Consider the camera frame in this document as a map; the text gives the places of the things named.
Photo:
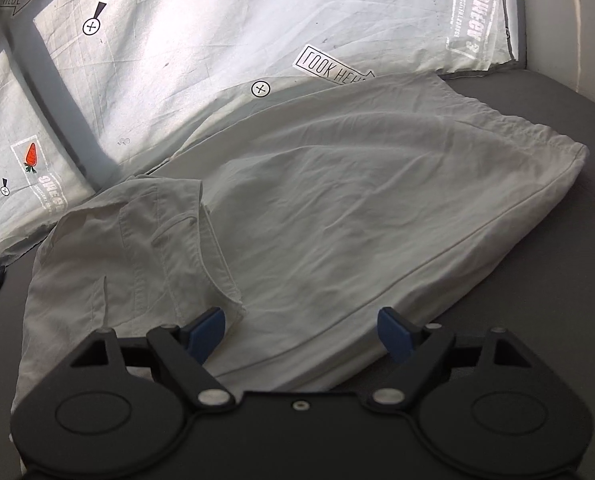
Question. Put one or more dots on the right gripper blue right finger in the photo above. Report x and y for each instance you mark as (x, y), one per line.
(481, 404)

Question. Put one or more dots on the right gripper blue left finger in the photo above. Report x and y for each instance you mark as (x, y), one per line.
(117, 405)

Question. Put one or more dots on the white trousers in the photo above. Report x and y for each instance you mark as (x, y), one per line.
(301, 222)

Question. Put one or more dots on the white carrot print curtain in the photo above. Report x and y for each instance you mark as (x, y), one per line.
(95, 91)

